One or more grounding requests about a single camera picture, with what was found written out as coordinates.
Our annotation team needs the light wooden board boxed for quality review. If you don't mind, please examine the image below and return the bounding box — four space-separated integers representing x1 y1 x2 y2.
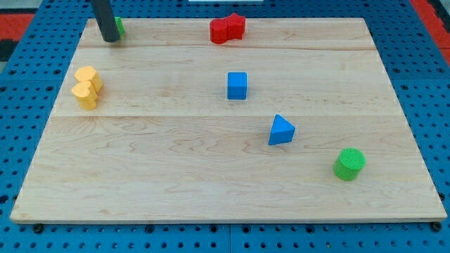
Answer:
11 18 447 224

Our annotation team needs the blue cube block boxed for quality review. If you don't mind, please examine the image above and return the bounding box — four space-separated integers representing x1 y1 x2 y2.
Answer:
227 72 248 100

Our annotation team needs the blue triangle block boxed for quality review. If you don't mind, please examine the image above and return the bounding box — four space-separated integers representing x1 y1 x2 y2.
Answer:
268 114 296 145

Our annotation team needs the red cylinder block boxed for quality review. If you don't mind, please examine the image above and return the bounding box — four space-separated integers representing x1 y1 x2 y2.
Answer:
210 18 228 44

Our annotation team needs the red star block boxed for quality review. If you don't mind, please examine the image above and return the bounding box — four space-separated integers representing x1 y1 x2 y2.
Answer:
224 13 246 40

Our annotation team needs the green cylinder block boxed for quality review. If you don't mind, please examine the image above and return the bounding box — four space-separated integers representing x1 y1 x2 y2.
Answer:
333 147 366 181

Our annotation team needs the yellow heart block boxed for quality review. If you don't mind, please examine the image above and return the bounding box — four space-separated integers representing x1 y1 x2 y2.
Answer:
71 81 98 110

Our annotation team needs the green block behind stick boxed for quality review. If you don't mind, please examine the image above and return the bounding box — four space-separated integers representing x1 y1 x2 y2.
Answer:
115 16 125 39

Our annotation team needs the yellow hexagon block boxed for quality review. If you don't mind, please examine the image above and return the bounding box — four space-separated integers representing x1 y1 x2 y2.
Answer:
74 65 103 92

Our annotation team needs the dark grey cylindrical robot stick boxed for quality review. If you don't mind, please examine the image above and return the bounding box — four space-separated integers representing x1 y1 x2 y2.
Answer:
90 0 120 43

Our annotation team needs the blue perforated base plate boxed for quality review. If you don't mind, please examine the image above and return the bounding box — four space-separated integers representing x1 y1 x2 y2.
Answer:
1 0 449 252

